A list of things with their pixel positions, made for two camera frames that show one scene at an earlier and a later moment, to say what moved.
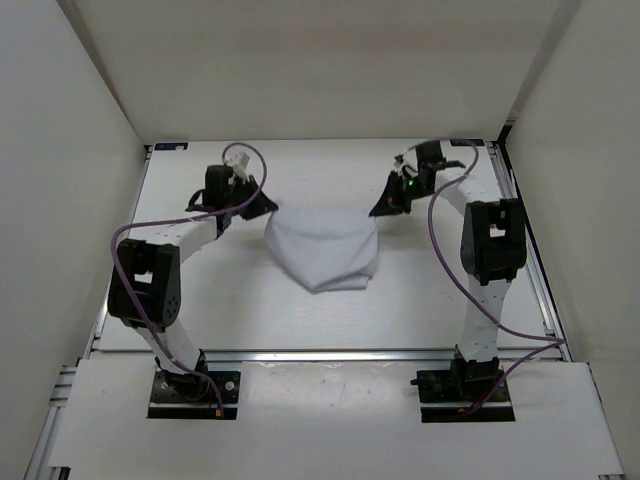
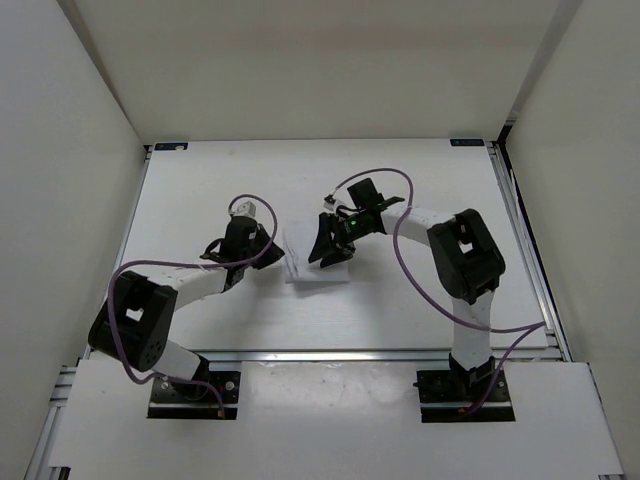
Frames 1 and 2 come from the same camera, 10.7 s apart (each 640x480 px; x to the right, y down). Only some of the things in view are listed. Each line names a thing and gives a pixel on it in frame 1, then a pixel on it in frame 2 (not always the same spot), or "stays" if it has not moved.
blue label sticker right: (466, 142) stays
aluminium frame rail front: (361, 356) stays
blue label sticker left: (170, 146) stays
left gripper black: (260, 206) -> (274, 253)
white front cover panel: (331, 415) stays
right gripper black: (391, 201) -> (323, 241)
